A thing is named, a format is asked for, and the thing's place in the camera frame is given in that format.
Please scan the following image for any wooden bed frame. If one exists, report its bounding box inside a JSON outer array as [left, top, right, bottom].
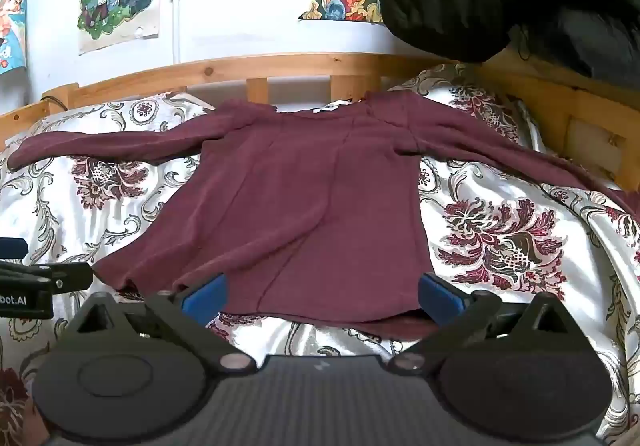
[[0, 52, 640, 194]]

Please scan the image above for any white floral printed blanket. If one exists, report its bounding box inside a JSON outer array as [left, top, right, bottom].
[[0, 63, 640, 446]]

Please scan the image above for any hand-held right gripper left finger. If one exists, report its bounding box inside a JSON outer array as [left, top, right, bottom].
[[65, 273, 257, 373]]

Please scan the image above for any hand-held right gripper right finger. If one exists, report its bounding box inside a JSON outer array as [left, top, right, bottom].
[[389, 272, 576, 373]]

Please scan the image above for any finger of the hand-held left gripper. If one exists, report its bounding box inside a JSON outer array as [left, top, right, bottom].
[[0, 262, 94, 294]]

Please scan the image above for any maroon long-sleeved sweater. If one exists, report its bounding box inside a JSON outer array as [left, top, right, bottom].
[[7, 91, 640, 339]]

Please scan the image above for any blue and orange wall poster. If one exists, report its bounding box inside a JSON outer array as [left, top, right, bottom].
[[0, 0, 29, 76]]

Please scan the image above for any white wall pipe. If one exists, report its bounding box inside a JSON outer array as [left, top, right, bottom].
[[169, 0, 184, 65]]

